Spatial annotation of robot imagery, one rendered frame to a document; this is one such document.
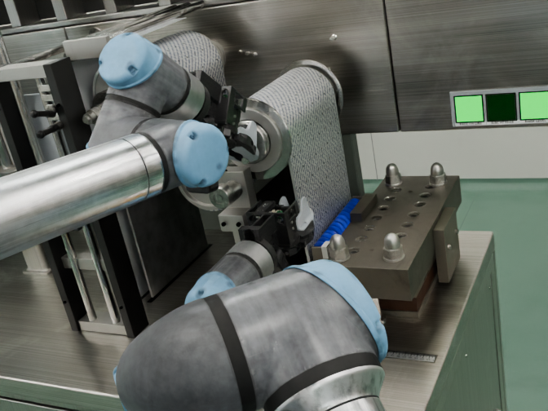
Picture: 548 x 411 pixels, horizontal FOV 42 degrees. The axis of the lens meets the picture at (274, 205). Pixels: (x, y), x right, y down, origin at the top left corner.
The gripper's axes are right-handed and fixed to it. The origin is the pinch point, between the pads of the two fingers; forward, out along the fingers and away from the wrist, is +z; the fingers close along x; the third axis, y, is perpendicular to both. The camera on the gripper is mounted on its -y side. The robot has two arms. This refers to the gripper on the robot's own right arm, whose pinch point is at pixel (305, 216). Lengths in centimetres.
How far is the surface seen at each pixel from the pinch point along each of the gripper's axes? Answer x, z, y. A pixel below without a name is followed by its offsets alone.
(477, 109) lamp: -25.5, 29.4, 9.0
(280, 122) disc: 0.0, -2.8, 18.6
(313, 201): -0.3, 3.8, 1.1
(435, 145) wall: 48, 263, -84
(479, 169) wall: 25, 263, -99
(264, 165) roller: 4.2, -3.4, 11.3
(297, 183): -0.3, -1.2, 7.0
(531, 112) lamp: -35.2, 29.4, 7.9
